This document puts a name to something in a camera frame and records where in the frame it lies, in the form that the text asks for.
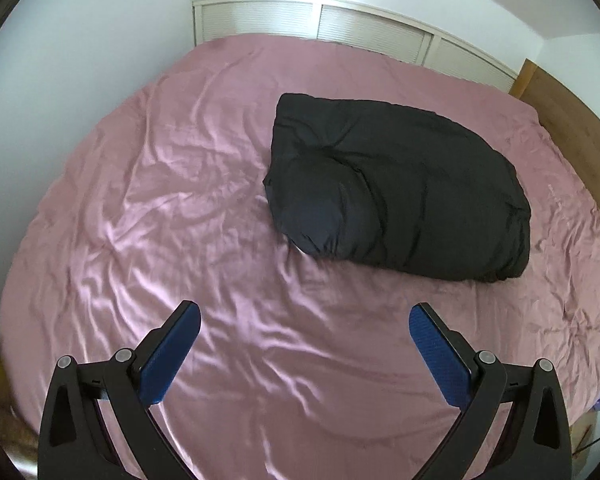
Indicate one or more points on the wooden bed side rail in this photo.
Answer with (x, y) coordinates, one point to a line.
(586, 432)

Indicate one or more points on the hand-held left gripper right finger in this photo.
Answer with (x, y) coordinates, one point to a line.
(440, 355)

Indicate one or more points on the wooden headboard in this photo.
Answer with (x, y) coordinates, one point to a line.
(570, 120)

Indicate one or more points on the pink bed duvet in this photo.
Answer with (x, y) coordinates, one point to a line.
(180, 235)

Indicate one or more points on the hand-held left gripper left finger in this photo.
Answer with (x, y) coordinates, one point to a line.
(167, 355)

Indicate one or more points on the black puffer coat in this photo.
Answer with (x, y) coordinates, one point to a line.
(405, 190)

